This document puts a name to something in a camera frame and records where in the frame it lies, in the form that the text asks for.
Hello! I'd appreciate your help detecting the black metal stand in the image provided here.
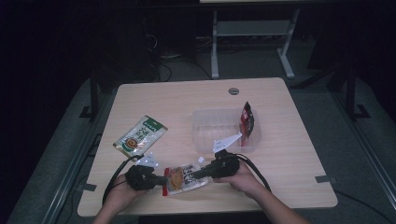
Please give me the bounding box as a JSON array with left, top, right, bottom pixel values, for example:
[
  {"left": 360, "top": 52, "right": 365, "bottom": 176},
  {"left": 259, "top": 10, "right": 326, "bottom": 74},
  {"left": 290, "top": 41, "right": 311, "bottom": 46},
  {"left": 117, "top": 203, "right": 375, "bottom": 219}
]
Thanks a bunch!
[{"left": 345, "top": 65, "right": 372, "bottom": 121}]

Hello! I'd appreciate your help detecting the left hand-held gripper cable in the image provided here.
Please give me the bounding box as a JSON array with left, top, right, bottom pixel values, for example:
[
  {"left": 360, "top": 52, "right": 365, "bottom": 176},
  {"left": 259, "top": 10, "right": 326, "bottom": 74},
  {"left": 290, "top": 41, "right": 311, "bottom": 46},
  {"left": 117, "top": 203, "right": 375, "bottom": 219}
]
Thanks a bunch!
[{"left": 102, "top": 154, "right": 145, "bottom": 205}]

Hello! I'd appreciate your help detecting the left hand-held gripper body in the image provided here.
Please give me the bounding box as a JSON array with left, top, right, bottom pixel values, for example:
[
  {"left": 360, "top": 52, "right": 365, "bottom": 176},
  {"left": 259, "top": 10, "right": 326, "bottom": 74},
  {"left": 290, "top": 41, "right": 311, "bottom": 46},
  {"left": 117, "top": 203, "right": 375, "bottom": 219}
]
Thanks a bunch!
[{"left": 124, "top": 151, "right": 160, "bottom": 191}]

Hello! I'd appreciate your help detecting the person's left hand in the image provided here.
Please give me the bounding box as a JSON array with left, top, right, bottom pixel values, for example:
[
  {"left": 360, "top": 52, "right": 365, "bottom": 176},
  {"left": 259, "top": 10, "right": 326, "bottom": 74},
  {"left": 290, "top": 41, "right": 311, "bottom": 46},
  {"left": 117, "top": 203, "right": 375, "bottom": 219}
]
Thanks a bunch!
[{"left": 106, "top": 173, "right": 148, "bottom": 207}]

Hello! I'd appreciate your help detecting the grey floor rail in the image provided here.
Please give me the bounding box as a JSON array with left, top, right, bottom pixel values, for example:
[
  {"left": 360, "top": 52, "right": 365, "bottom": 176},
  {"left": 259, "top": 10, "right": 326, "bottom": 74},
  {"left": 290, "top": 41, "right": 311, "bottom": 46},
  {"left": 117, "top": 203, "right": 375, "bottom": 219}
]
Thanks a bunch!
[
  {"left": 41, "top": 92, "right": 110, "bottom": 224},
  {"left": 331, "top": 91, "right": 396, "bottom": 202}
]

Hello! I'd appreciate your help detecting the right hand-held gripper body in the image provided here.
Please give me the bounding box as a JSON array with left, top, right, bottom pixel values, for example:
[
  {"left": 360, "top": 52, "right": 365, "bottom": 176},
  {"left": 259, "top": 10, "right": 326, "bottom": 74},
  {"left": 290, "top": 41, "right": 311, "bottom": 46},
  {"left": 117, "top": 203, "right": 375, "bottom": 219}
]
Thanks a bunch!
[{"left": 204, "top": 133, "right": 244, "bottom": 180}]

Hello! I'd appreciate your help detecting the black floor cable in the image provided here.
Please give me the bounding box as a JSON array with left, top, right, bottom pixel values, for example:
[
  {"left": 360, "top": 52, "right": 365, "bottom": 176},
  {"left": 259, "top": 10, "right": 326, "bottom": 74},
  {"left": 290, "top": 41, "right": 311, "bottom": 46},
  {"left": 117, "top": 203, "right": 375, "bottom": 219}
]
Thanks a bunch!
[{"left": 333, "top": 189, "right": 390, "bottom": 220}]

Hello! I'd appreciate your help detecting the white metal table frame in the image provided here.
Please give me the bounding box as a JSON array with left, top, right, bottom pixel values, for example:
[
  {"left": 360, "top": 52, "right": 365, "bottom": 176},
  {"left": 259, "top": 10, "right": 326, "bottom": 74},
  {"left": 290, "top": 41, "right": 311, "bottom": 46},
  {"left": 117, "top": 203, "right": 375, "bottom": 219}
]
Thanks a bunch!
[{"left": 210, "top": 7, "right": 301, "bottom": 79}]

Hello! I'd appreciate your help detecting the right hand-held gripper cable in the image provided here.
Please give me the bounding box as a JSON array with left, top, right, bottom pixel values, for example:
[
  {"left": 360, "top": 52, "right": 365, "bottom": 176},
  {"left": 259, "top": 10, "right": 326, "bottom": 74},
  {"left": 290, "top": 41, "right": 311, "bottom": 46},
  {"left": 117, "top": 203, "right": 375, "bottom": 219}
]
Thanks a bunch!
[{"left": 234, "top": 153, "right": 272, "bottom": 192}]

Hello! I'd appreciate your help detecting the white red spouted pouch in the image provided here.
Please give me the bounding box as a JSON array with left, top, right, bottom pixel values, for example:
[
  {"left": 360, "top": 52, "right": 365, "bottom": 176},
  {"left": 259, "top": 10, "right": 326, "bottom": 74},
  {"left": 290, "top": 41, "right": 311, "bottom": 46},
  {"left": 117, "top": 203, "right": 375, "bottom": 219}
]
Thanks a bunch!
[{"left": 162, "top": 156, "right": 209, "bottom": 197}]

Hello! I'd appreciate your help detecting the grey tape strip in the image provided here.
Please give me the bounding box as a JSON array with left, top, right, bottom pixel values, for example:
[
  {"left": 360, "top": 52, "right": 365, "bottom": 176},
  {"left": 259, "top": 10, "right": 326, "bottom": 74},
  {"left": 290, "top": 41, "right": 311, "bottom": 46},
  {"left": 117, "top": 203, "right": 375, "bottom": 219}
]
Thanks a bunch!
[
  {"left": 76, "top": 183, "right": 98, "bottom": 192},
  {"left": 314, "top": 175, "right": 338, "bottom": 185}
]

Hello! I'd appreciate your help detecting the bundle of black cables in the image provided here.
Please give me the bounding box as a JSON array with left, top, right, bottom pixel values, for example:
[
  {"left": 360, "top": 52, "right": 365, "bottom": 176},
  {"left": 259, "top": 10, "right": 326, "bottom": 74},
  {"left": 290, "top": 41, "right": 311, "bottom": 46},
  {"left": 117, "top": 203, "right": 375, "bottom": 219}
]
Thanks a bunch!
[{"left": 148, "top": 32, "right": 213, "bottom": 82}]

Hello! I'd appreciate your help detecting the green white sauce packet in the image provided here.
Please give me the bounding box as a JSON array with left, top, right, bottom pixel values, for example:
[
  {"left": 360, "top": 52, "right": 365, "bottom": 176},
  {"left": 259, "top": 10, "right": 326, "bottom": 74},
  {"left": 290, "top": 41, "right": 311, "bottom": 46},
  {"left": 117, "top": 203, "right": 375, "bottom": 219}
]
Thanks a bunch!
[{"left": 112, "top": 115, "right": 169, "bottom": 154}]

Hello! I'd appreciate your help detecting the red black snack packet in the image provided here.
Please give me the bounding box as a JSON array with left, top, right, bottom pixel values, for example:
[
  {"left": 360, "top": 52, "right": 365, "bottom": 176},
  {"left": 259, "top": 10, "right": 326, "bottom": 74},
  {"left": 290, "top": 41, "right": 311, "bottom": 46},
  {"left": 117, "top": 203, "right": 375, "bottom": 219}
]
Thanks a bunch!
[{"left": 238, "top": 101, "right": 256, "bottom": 147}]

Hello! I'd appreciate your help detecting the hand-held gripper cable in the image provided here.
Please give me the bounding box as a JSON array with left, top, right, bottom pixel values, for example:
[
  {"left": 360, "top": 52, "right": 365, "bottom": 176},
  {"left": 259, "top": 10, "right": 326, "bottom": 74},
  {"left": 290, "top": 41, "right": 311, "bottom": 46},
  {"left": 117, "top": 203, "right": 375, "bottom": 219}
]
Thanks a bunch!
[
  {"left": 102, "top": 154, "right": 145, "bottom": 205},
  {"left": 234, "top": 153, "right": 272, "bottom": 192}
]

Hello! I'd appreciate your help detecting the person's right hand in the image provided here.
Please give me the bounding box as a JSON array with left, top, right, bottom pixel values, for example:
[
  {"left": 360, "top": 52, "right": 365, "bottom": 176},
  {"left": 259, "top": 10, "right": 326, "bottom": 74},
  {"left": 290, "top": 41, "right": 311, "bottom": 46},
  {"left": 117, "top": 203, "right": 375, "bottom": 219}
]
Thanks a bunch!
[{"left": 214, "top": 161, "right": 266, "bottom": 199}]

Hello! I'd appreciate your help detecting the clear plastic container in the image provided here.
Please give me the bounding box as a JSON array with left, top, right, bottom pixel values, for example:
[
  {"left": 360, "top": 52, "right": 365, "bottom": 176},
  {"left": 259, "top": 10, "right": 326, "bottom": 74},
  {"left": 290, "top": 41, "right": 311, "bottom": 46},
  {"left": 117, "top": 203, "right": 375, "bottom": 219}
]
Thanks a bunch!
[{"left": 191, "top": 107, "right": 262, "bottom": 154}]

